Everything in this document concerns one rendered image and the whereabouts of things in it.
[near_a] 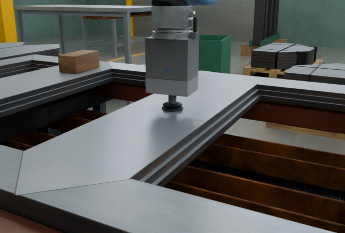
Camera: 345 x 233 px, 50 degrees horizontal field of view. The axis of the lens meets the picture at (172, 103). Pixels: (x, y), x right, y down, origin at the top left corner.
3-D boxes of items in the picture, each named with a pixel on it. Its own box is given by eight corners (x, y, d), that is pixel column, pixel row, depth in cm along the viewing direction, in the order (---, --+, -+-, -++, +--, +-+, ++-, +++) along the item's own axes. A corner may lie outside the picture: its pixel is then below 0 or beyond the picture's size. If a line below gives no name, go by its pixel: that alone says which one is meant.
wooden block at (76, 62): (83, 65, 117) (82, 49, 116) (100, 66, 115) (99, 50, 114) (58, 72, 107) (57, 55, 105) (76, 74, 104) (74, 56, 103)
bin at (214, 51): (195, 77, 501) (196, 34, 485) (229, 79, 487) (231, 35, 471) (181, 87, 445) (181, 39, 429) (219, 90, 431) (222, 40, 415)
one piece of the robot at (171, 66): (207, 15, 72) (205, 97, 76) (164, 15, 75) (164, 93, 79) (190, 18, 63) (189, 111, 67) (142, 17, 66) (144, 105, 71)
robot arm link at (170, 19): (161, 4, 72) (202, 5, 69) (161, 28, 73) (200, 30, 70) (144, 5, 65) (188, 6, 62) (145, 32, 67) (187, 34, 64)
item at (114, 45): (77, 55, 685) (74, 7, 661) (129, 44, 825) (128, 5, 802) (114, 58, 647) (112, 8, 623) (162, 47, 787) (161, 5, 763)
